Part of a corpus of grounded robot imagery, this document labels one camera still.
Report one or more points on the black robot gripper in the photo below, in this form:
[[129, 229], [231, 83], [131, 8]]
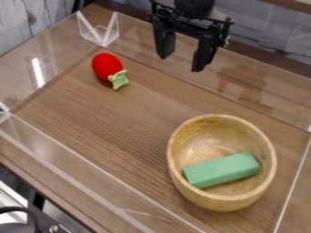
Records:
[[191, 17]]

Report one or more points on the red plush fruit green stem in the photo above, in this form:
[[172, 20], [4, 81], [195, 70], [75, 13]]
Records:
[[108, 70]]

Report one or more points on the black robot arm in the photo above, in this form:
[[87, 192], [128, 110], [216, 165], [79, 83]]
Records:
[[192, 18]]

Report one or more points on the wooden bowl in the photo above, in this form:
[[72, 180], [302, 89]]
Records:
[[212, 136]]

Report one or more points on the green rectangular block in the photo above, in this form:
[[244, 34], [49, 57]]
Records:
[[220, 170]]

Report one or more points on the clear acrylic corner bracket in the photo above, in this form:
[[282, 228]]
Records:
[[97, 34]]

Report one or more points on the clear acrylic enclosure walls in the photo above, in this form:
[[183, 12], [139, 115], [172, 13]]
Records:
[[88, 145]]

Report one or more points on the black metal table frame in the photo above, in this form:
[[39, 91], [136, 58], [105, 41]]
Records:
[[53, 221]]

